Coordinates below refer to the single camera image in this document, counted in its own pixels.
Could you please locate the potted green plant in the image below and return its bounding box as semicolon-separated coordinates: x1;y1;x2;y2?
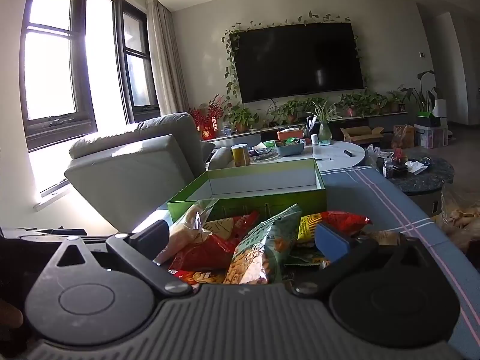
225;103;259;134
339;93;366;118
259;104;282;127
279;99;312;124
365;92;389;115
386;90;407;113

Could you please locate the clear storage bin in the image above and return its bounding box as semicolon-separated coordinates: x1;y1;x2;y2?
414;124;449;149

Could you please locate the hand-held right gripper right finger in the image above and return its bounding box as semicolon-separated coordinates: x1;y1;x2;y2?
291;222;438;298

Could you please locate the large leaf plant white pot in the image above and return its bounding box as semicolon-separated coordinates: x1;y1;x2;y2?
399;70;449;117

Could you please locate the grey television console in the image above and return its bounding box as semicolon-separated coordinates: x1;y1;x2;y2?
202;112;409;143

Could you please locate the beige curtain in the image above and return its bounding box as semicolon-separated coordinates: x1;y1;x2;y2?
146;0;190;115

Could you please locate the yellow red snack packet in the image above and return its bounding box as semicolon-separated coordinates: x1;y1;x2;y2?
297;211;373;247

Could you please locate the round white table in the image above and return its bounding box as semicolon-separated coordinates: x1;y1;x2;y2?
210;139;366;169

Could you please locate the dark framed window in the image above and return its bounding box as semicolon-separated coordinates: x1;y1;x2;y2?
20;0;160;151

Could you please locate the open cardboard box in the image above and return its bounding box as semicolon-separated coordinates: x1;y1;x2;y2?
340;125;385;145

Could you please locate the yellow green bean snack packet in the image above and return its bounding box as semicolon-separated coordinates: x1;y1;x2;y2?
284;247;331;268

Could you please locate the teal basket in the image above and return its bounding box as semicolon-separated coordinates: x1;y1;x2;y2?
275;139;305;157

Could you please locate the crinkled plastic bag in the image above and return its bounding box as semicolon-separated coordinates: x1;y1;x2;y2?
431;191;480;256

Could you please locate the person's left hand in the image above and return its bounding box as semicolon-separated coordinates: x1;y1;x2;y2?
0;298;24;331

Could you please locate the yellow can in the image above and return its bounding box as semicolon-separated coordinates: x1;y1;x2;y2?
230;143;251;167

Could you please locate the red berry decoration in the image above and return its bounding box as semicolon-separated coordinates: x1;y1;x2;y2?
189;95;226;141

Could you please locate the red cream snack packet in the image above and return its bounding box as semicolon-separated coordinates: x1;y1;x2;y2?
169;211;260;271

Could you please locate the red white lettered snack packet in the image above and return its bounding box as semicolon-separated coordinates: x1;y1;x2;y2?
168;268;226;290

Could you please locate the orange box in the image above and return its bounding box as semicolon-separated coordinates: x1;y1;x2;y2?
277;128;304;141

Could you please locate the black television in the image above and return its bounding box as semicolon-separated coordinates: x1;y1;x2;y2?
234;22;365;104

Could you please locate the glass vase with spider plant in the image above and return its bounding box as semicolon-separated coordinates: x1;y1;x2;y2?
305;99;338;141

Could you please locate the white plastic bag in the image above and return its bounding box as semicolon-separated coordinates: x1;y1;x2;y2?
364;144;381;169

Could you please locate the green cardboard box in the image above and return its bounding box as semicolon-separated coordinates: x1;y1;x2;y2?
167;158;327;229

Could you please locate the grey sofa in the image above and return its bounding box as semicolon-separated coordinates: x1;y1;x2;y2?
64;112;235;233

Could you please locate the clear cracker bag orange label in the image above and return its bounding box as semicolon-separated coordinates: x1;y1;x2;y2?
154;199;220;267

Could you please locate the dark round coffee table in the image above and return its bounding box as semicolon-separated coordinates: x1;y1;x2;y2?
375;148;455;216

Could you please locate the dark wrapper pile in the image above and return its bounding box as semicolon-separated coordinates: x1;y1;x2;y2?
249;145;278;163

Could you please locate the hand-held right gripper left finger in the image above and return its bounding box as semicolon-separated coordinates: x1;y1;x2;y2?
39;219;193;298

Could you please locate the black box green top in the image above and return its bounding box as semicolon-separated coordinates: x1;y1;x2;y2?
415;112;441;127

